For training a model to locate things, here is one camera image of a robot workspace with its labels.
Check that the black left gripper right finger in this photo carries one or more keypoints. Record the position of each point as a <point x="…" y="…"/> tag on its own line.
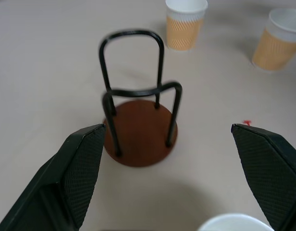
<point x="270" y="168"/>

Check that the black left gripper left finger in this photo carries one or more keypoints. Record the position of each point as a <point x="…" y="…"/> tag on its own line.
<point x="66" y="178"/>

